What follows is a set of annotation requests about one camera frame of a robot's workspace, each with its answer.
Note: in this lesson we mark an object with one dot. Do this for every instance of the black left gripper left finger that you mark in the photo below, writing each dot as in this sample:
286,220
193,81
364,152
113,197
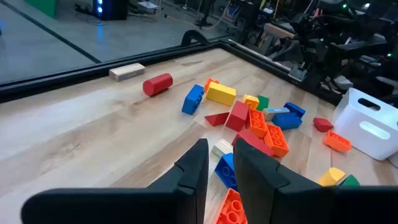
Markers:
124,205

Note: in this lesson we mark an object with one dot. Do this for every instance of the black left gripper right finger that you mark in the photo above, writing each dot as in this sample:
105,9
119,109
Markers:
311,205

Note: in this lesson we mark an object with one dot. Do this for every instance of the yellow half-round block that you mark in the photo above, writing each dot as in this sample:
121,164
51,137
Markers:
331,176

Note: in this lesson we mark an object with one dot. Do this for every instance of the green studded block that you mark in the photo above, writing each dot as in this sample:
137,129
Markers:
350,181

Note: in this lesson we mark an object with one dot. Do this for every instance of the small orange studded brick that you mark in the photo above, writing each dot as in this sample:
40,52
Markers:
337,141

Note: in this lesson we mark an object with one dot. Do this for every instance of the small red rounded block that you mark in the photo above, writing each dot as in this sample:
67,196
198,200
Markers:
322,124

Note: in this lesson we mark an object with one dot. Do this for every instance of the red wooden rectangular block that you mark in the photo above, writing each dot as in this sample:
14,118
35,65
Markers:
255,141
237,116

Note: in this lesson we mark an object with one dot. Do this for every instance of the wooden block with blue face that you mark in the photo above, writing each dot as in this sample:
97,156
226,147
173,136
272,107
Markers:
275,112

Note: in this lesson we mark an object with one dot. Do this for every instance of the ridged wooden plank block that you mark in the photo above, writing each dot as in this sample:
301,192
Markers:
221,148

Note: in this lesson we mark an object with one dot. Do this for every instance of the small green block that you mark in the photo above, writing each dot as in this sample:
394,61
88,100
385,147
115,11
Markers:
263,102

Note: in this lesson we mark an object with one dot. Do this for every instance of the small yellow block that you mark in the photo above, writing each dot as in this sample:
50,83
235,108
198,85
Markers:
250,102

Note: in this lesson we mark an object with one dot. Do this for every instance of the red wooden cylinder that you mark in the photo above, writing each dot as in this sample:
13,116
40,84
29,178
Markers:
157,84

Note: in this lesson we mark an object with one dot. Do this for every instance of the red wooden wedge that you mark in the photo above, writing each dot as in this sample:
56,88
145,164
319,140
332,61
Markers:
217,119

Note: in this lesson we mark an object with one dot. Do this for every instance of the yellow rectangular block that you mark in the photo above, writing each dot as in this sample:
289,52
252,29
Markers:
221,94

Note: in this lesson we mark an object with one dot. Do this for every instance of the small orange block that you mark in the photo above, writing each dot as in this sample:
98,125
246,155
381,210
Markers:
207,84

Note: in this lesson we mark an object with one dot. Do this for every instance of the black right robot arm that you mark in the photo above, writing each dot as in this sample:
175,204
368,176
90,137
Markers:
342,37

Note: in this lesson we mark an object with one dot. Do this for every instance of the white plastic bin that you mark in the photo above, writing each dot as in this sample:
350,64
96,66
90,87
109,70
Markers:
367,140
394,160

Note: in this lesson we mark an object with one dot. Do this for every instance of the plain wooden rectangular block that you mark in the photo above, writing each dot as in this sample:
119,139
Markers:
127,72

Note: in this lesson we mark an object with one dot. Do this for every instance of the black computer blue lights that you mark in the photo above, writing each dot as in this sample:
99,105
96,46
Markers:
110,9

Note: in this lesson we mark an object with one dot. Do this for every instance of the green panel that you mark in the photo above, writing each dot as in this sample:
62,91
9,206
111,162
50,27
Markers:
42,7

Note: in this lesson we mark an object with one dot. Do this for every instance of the black aluminium table frame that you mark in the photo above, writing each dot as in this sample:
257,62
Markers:
62,79

